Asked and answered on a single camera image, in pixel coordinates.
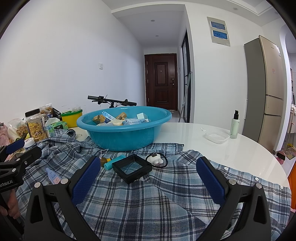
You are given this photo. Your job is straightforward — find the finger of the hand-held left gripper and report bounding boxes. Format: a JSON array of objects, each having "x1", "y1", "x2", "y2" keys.
[
  {"x1": 0, "y1": 138, "x2": 25, "y2": 163},
  {"x1": 0, "y1": 146, "x2": 42, "y2": 176}
]

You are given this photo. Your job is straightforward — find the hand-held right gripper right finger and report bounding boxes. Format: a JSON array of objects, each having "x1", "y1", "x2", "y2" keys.
[{"x1": 196, "y1": 156, "x2": 272, "y2": 241}]

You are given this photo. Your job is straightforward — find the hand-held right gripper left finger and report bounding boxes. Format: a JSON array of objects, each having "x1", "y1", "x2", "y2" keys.
[{"x1": 23, "y1": 155, "x2": 102, "y2": 241}]

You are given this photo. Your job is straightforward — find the brown round pendant with string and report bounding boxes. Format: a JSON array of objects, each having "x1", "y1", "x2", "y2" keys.
[{"x1": 99, "y1": 148, "x2": 112, "y2": 168}]

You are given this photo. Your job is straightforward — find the teal cosmetic tube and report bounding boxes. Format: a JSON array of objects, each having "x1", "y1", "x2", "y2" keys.
[{"x1": 104, "y1": 156, "x2": 126, "y2": 171}]

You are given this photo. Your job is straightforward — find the small blue pink lotion bottle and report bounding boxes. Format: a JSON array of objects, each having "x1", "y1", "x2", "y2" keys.
[{"x1": 46, "y1": 167, "x2": 62, "y2": 185}]

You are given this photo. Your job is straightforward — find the black square display box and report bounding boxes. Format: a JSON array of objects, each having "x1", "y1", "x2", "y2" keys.
[{"x1": 112, "y1": 155, "x2": 153, "y2": 184}]

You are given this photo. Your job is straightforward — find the blue plastic basin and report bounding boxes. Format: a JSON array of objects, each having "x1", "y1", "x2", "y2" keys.
[{"x1": 76, "y1": 106, "x2": 173, "y2": 152}]

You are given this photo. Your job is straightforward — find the white sock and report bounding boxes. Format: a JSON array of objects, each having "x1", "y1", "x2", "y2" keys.
[{"x1": 145, "y1": 153, "x2": 168, "y2": 168}]

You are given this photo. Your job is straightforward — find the person's left hand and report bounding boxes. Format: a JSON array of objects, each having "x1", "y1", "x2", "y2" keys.
[{"x1": 0, "y1": 192, "x2": 21, "y2": 218}]

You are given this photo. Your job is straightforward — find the pink pouch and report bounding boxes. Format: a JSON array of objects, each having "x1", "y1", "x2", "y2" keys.
[{"x1": 0, "y1": 125, "x2": 11, "y2": 145}]

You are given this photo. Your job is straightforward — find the clear bag of nuts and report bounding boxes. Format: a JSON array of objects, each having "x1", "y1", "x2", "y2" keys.
[{"x1": 8, "y1": 118, "x2": 29, "y2": 140}]

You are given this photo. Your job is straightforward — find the cereal jar black lid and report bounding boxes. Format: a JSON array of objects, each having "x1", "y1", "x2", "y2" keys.
[{"x1": 25, "y1": 108, "x2": 50, "y2": 143}]

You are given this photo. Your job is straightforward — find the clear plastic lid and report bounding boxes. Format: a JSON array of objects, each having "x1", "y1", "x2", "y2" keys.
[{"x1": 204, "y1": 130, "x2": 230, "y2": 144}]

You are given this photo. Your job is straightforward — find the green tissue pack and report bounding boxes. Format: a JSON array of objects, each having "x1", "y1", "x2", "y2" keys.
[{"x1": 45, "y1": 118, "x2": 69, "y2": 137}]

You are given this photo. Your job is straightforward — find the clear granola bag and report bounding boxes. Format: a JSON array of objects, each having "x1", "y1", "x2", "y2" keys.
[{"x1": 39, "y1": 103, "x2": 53, "y2": 121}]

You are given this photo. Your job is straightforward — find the yellow bucket green rim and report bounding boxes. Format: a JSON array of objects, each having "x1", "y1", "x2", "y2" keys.
[{"x1": 60, "y1": 109, "x2": 83, "y2": 128}]

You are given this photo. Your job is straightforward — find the pale green pump bottle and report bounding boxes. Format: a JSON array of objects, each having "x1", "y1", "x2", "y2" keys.
[{"x1": 229, "y1": 110, "x2": 241, "y2": 139}]

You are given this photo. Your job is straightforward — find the blue plaid shirt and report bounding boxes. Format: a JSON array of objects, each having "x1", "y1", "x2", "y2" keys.
[{"x1": 14, "y1": 128, "x2": 292, "y2": 241}]

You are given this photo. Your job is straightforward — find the cream carton box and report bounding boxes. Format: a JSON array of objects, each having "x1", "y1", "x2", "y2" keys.
[{"x1": 103, "y1": 119, "x2": 124, "y2": 127}]

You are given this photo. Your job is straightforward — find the light blue box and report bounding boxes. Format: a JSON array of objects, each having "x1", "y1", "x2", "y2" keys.
[{"x1": 102, "y1": 111, "x2": 116, "y2": 123}]

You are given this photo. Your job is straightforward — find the black bicycle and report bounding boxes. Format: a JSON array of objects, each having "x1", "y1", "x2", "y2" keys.
[{"x1": 87, "y1": 95, "x2": 137, "y2": 109}]

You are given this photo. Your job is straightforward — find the orange panel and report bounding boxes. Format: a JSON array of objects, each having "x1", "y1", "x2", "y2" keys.
[{"x1": 288, "y1": 162, "x2": 296, "y2": 186}]

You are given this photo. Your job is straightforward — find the black framed glass sliding door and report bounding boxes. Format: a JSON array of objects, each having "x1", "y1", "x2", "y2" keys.
[{"x1": 179, "y1": 30, "x2": 192, "y2": 123}]

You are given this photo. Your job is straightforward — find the beige refrigerator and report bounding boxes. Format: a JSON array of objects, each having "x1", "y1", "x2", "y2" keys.
[{"x1": 242, "y1": 35, "x2": 285, "y2": 152}]

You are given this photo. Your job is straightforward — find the dark brown entrance door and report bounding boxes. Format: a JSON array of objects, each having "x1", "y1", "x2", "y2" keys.
[{"x1": 144, "y1": 54, "x2": 178, "y2": 111}]

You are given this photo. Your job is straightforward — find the long handled mop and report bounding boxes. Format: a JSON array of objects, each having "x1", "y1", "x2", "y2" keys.
[{"x1": 179, "y1": 72, "x2": 193, "y2": 122}]

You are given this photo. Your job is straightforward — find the grey wall panel blue windows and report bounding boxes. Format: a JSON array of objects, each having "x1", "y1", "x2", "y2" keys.
[{"x1": 206, "y1": 17, "x2": 231, "y2": 47}]

